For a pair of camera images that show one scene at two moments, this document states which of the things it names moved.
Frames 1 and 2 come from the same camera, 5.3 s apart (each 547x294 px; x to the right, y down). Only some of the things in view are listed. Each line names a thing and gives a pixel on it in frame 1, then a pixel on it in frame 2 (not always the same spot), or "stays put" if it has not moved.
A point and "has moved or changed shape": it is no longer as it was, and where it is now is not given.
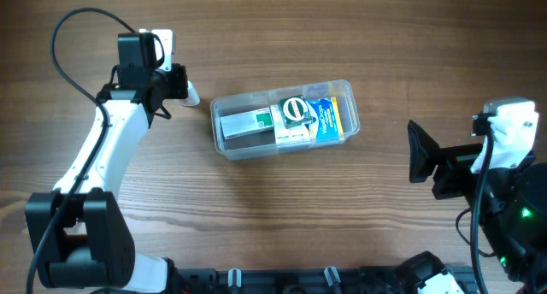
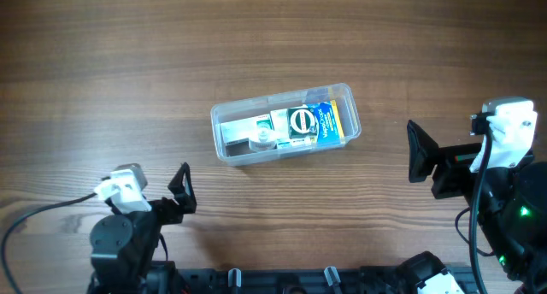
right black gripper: (454, 161) stays put
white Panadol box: (244, 123) has moved or changed shape
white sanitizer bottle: (192, 97) -> (262, 144)
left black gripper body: (178, 82) -> (172, 206)
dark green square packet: (295, 111) -> (302, 122)
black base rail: (345, 279) stays put
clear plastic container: (285, 120) stays put
